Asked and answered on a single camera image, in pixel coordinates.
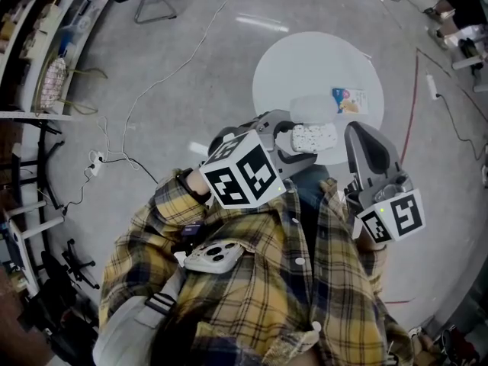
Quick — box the person's left forearm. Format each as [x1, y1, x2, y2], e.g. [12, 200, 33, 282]
[114, 165, 217, 251]

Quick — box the white shelf unit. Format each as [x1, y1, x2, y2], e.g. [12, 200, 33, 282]
[0, 0, 112, 122]

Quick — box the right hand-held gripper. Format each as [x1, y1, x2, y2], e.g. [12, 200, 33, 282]
[343, 120, 427, 244]

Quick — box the white tube table leg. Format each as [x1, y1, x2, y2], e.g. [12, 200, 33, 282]
[17, 215, 65, 240]
[2, 199, 49, 219]

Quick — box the yellow-green hose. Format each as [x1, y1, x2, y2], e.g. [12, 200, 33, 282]
[33, 39, 111, 117]

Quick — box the black and green floor bag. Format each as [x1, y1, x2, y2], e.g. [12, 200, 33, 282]
[458, 37, 486, 59]

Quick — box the blue and white snack packet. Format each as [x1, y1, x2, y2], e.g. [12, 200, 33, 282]
[330, 86, 371, 117]

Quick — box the person's right forearm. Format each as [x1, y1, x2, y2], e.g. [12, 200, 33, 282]
[352, 226, 390, 300]

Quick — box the black power cable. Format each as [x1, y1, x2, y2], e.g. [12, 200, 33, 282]
[435, 92, 484, 162]
[62, 173, 95, 217]
[101, 157, 160, 185]

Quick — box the black metal table frame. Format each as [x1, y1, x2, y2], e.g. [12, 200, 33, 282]
[10, 120, 66, 212]

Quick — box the white power strip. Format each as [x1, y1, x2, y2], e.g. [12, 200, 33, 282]
[87, 149, 105, 178]
[425, 73, 440, 101]

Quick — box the black undershirt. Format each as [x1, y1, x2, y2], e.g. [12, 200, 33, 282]
[300, 200, 319, 285]

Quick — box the clear plastic storage bin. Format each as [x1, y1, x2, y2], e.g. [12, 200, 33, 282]
[65, 0, 103, 34]

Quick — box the small dark clip-on device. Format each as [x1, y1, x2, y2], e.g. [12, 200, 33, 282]
[180, 220, 206, 240]

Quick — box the dark red floor tape line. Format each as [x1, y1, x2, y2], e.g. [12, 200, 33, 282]
[416, 47, 488, 124]

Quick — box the grey backpack strap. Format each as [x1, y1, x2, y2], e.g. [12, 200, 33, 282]
[91, 268, 188, 366]

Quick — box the black wristwatch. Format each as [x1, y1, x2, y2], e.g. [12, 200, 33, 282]
[175, 167, 214, 206]

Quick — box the pink checkered mesh bundle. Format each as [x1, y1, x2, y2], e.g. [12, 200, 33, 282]
[39, 56, 69, 109]

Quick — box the white smartphone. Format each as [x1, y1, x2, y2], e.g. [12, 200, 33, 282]
[183, 240, 246, 275]

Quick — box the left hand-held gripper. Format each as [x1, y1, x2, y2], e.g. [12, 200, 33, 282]
[197, 108, 319, 210]

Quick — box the black swivel chair base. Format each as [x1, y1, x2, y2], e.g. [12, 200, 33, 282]
[60, 238, 101, 291]

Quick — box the person's jeans leg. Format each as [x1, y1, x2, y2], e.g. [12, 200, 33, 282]
[292, 164, 332, 215]

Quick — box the yellow plaid shirt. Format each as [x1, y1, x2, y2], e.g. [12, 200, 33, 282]
[98, 168, 416, 366]

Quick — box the long white floor cable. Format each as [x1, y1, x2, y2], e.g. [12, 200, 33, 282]
[97, 0, 268, 172]

